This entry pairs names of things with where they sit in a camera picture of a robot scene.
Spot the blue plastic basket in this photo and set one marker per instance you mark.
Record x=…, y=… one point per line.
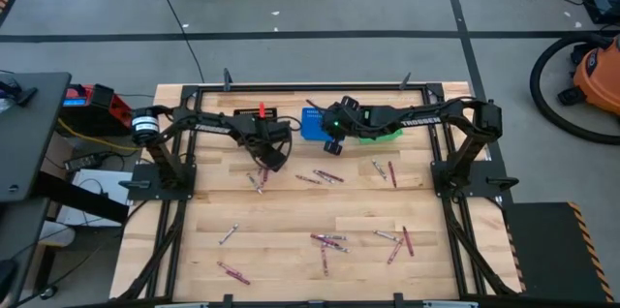
x=312, y=126

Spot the black desk top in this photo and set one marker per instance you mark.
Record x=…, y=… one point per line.
x=34, y=138

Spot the orange shop vacuum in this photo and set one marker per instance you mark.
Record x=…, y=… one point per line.
x=534, y=87

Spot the black aluminium table frame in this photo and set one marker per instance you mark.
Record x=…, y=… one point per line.
x=290, y=87

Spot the black chair wheel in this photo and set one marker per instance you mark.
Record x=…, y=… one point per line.
x=49, y=292

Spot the green plastic basket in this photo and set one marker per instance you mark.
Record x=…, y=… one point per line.
x=387, y=137

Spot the red black power station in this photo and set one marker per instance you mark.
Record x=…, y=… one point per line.
x=80, y=112

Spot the white box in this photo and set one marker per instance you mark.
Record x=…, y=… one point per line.
x=97, y=179

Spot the orange vacuum cleaner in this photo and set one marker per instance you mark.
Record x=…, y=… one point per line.
x=600, y=75

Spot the black plastic basket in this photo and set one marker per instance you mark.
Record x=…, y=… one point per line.
x=242, y=113

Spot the black desk leg bar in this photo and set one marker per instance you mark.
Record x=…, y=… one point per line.
x=82, y=197

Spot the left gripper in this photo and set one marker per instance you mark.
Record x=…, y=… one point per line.
x=266, y=133

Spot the black desk device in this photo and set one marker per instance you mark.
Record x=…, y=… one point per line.
x=24, y=96

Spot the red crayon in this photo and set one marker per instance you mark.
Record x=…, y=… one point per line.
x=408, y=241
x=238, y=277
x=336, y=178
x=392, y=174
x=320, y=238
x=262, y=179

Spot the black power adapter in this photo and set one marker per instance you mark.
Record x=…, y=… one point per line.
x=87, y=162

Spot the red tape tab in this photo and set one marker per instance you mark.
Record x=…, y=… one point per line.
x=261, y=110

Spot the dark desk panel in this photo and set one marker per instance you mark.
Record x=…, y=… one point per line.
x=19, y=250

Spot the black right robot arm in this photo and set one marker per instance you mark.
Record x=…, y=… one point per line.
x=421, y=120

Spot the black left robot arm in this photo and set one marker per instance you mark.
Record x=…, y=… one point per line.
x=213, y=128

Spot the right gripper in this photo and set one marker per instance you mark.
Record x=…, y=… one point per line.
x=346, y=121

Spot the white light bar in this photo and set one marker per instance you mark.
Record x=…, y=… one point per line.
x=184, y=305
x=450, y=305

